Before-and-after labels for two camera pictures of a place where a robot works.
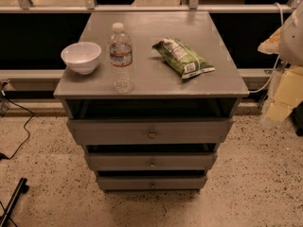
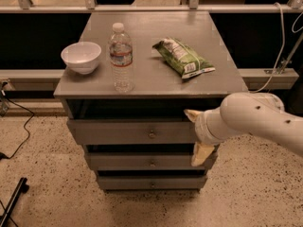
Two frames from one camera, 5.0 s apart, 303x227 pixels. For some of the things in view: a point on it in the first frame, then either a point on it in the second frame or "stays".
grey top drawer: (150, 130) stays
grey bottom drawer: (151, 183) stays
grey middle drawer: (151, 161) stays
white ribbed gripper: (293, 41) to (202, 128)
